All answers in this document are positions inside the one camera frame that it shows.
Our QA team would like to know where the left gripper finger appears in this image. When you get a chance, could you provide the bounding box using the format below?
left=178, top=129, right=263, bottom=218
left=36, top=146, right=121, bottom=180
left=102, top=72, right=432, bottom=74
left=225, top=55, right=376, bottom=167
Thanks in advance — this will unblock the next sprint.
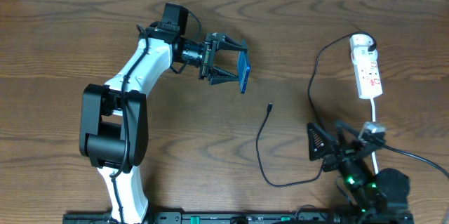
left=208, top=67, right=239, bottom=85
left=213, top=33, right=248, bottom=53

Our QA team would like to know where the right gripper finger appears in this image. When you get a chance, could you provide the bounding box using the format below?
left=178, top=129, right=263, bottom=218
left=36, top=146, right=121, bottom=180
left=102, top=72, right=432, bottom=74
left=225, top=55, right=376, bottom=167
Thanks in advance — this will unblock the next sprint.
left=335, top=120, right=360, bottom=138
left=307, top=122, right=338, bottom=161

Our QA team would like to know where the Samsung Galaxy smartphone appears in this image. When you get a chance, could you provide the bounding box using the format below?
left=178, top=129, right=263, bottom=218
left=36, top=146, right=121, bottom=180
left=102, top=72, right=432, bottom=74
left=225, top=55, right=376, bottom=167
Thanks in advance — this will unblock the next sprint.
left=237, top=51, right=251, bottom=94

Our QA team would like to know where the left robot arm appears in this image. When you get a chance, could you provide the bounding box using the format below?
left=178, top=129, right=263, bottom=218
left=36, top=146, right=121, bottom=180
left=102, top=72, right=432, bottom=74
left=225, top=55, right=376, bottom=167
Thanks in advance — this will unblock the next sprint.
left=79, top=22, right=250, bottom=223

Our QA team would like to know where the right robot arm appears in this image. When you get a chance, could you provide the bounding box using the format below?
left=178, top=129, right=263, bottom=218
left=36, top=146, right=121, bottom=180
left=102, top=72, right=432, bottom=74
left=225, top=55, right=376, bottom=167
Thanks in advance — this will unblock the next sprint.
left=307, top=121, right=414, bottom=223

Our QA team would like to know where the white USB charger adapter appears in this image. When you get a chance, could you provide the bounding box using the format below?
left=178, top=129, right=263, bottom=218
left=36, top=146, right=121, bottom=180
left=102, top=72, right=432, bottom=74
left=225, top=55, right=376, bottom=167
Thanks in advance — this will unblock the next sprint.
left=349, top=34, right=374, bottom=50

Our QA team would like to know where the white power strip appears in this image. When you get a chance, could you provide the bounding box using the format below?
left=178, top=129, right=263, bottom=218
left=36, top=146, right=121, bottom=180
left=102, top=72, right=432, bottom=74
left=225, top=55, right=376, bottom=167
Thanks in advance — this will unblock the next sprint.
left=351, top=46, right=383, bottom=100

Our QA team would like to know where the white power strip cord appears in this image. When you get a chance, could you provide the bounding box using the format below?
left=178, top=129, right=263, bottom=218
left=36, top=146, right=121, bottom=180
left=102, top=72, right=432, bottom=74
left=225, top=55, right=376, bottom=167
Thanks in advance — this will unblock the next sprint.
left=370, top=98, right=382, bottom=176

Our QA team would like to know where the black USB charging cable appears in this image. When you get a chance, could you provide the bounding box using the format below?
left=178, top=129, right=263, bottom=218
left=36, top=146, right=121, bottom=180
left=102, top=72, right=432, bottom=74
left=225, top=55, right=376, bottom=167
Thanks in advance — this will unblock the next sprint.
left=255, top=31, right=378, bottom=188

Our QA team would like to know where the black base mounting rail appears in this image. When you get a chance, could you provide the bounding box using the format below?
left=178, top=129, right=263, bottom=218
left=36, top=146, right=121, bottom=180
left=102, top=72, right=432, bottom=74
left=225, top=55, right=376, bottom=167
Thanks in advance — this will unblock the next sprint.
left=62, top=209, right=415, bottom=224

